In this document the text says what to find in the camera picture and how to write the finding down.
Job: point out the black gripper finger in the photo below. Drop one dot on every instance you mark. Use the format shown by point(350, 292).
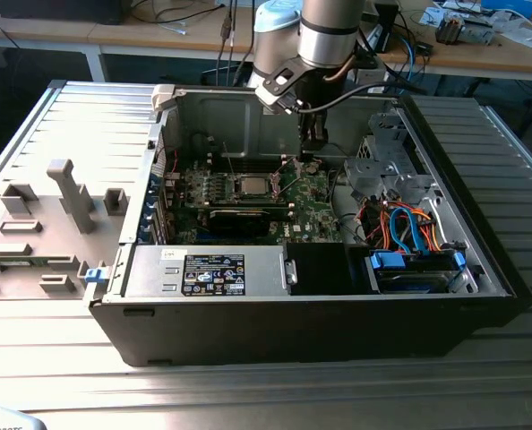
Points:
point(314, 134)

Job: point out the CPU with silver top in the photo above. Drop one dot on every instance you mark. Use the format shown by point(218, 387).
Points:
point(254, 186)

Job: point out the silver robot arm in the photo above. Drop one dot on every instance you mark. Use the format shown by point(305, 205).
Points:
point(328, 40)

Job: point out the RAM slot with white clips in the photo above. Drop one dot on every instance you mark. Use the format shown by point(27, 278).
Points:
point(289, 215)
point(284, 165)
point(289, 204)
point(284, 157)

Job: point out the CPU socket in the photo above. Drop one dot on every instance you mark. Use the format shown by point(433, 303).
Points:
point(237, 188)

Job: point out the metal drive cage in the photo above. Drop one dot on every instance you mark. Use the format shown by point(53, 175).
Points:
point(373, 174)

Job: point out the green motherboard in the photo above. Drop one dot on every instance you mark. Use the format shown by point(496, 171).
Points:
point(311, 210)

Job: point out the black upright box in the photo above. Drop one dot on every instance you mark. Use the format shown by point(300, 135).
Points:
point(388, 27)

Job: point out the black graphics card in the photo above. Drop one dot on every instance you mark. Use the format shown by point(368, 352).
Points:
point(239, 222)

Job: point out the hard disk in blue carrier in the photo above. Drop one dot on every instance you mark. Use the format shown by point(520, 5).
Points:
point(387, 260)

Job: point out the black heat sink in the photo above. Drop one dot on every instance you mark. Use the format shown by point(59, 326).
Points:
point(447, 30)

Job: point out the wooden desk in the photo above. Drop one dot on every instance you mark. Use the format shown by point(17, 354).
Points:
point(46, 33)
point(472, 58)

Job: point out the grey metal drive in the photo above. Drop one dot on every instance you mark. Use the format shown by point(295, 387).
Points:
point(478, 32)

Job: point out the black PC case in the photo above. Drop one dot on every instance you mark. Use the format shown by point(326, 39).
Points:
point(248, 331)

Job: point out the silver power supply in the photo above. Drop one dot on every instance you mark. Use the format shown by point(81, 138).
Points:
point(154, 269)

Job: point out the blue box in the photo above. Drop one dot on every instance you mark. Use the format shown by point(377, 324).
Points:
point(512, 6)

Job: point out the white paper sheets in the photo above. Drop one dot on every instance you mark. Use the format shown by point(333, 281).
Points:
point(528, 36)

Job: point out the blue case latch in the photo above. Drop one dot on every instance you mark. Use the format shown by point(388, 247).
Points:
point(95, 275)

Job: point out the black flat device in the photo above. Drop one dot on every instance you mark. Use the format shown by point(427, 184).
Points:
point(60, 11)

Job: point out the grey parts rack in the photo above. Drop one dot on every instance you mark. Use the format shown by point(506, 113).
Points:
point(69, 251)

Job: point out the green RAM stick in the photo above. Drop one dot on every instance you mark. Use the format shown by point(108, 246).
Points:
point(24, 263)

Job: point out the grey device with lettering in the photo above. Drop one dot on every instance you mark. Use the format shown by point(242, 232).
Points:
point(6, 421)

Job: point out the black faced wrist camera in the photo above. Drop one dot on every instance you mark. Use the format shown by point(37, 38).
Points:
point(278, 87)

